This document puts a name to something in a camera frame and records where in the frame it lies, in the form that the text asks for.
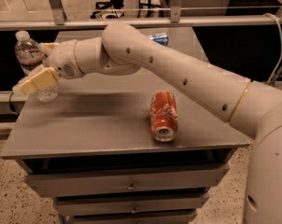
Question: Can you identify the grey drawer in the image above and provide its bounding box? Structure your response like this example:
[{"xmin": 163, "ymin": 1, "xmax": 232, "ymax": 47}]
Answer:
[
  {"xmin": 71, "ymin": 210, "xmax": 197, "ymax": 224},
  {"xmin": 25, "ymin": 164, "xmax": 229, "ymax": 197},
  {"xmin": 54, "ymin": 191, "xmax": 209, "ymax": 217}
]

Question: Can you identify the top grey drawer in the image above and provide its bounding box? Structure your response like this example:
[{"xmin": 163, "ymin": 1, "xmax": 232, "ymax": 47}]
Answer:
[{"xmin": 25, "ymin": 164, "xmax": 229, "ymax": 197}]

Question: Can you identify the grey drawer cabinet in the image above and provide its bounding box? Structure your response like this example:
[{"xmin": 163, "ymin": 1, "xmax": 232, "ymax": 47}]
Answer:
[{"xmin": 0, "ymin": 26, "xmax": 251, "ymax": 224}]

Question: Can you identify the blue silver redbull can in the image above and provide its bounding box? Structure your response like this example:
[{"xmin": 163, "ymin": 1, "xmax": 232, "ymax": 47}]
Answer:
[{"xmin": 149, "ymin": 33, "xmax": 169, "ymax": 46}]

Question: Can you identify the dented orange soda can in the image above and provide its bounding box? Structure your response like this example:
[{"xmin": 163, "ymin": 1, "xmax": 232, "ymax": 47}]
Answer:
[{"xmin": 149, "ymin": 91, "xmax": 178, "ymax": 142}]

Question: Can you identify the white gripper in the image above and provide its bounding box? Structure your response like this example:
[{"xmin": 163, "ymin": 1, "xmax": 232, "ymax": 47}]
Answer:
[{"xmin": 12, "ymin": 40, "xmax": 84, "ymax": 95}]

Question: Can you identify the middle grey drawer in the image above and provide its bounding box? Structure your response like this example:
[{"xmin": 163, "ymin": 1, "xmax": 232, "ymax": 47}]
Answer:
[{"xmin": 54, "ymin": 191, "xmax": 209, "ymax": 217}]

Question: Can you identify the grey metal rail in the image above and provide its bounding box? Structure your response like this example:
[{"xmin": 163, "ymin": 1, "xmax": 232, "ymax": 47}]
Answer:
[{"xmin": 0, "ymin": 14, "xmax": 282, "ymax": 31}]

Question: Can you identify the bottom grey drawer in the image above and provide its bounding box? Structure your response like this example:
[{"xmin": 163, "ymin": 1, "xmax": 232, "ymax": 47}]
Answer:
[{"xmin": 71, "ymin": 210, "xmax": 197, "ymax": 224}]

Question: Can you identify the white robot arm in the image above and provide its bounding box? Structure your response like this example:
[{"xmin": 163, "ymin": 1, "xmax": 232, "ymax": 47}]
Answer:
[{"xmin": 15, "ymin": 22, "xmax": 282, "ymax": 224}]

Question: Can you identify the black cable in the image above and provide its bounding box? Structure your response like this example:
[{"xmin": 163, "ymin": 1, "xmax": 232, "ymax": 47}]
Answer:
[{"xmin": 7, "ymin": 91, "xmax": 18, "ymax": 115}]

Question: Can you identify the black office chair base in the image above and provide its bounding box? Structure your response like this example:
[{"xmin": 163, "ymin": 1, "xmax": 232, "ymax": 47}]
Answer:
[{"xmin": 88, "ymin": 0, "xmax": 162, "ymax": 20}]

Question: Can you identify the clear plastic water bottle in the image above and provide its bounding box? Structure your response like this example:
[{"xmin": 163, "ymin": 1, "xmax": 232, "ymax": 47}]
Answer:
[{"xmin": 15, "ymin": 31, "xmax": 58, "ymax": 103}]

